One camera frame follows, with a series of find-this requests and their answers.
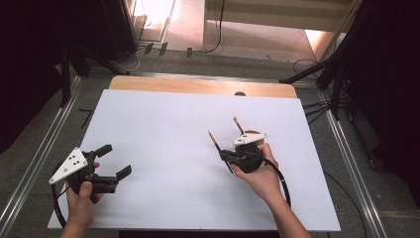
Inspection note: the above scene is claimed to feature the dark cabinet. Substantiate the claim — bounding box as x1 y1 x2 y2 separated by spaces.
98 0 139 62

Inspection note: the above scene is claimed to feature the looped thin black cable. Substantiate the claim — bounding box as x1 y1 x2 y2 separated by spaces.
291 58 321 76

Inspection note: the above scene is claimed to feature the black tripod stand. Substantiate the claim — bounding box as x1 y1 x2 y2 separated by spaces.
278 0 368 122

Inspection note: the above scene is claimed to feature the hanging black cable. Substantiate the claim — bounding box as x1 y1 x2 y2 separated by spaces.
203 0 227 55

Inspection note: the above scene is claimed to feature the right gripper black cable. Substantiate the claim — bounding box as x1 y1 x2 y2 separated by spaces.
262 158 293 209

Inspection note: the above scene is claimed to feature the black metal stand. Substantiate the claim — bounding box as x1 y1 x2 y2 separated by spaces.
58 41 131 108

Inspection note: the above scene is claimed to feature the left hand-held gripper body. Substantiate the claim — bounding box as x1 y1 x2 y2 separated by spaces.
49 147 120 204

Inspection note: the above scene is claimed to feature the thin black floor cable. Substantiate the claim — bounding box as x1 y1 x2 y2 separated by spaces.
323 170 368 238

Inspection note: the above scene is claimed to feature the white floor cable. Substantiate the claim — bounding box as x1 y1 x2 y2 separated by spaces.
113 46 147 72

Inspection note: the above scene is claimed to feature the dark chopstick with tan end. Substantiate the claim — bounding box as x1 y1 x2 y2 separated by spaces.
207 130 235 175
233 116 246 136

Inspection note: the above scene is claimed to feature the black angled floor bracket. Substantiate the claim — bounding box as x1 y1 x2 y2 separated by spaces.
78 108 94 130

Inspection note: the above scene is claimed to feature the person's left hand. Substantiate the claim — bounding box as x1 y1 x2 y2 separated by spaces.
65 161 104 229

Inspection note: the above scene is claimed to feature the wooden table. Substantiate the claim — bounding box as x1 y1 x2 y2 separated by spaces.
108 74 298 99

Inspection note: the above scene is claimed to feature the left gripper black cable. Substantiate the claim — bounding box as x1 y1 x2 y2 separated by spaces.
51 182 67 230

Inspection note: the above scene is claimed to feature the white table sheet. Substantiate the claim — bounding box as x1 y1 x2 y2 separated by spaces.
47 88 342 232

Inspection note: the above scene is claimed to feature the person's right hand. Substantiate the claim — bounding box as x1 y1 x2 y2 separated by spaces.
231 142 282 203

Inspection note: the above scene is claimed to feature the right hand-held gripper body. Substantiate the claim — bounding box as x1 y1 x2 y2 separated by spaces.
231 132 268 175

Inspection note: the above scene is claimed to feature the bundle of black floor cables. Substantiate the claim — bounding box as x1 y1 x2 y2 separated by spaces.
301 99 332 126

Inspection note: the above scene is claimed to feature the white board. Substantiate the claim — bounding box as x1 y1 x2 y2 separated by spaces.
202 0 353 33

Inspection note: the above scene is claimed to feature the metal floor rail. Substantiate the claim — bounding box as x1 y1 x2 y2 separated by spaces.
0 75 82 230
317 89 388 238

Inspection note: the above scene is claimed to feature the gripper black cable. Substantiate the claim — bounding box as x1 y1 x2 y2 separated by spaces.
262 158 293 209
51 182 67 230

